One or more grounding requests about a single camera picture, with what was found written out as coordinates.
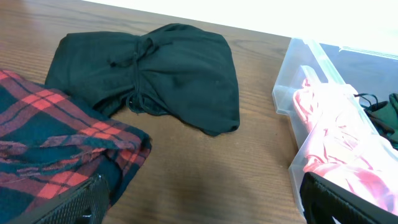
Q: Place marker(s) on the red navy plaid shirt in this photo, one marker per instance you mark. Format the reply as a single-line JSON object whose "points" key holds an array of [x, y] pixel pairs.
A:
{"points": [[51, 142]]}

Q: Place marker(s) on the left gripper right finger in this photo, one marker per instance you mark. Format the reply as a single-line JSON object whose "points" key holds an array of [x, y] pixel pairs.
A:
{"points": [[324, 202]]}

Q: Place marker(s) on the dark green drawstring garment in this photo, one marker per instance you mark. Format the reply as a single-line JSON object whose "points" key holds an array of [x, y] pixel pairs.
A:
{"points": [[383, 115]]}

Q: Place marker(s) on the pink coral garment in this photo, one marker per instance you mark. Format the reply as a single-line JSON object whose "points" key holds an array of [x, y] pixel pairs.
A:
{"points": [[344, 150]]}

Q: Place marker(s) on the clear plastic storage container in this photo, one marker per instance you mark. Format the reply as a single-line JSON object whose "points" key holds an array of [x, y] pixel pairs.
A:
{"points": [[368, 72]]}

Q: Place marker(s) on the black drawstring garment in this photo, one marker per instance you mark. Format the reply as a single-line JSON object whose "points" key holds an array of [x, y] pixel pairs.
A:
{"points": [[178, 70]]}

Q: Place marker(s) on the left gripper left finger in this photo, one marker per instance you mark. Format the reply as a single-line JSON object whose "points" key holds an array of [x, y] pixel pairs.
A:
{"points": [[85, 203]]}

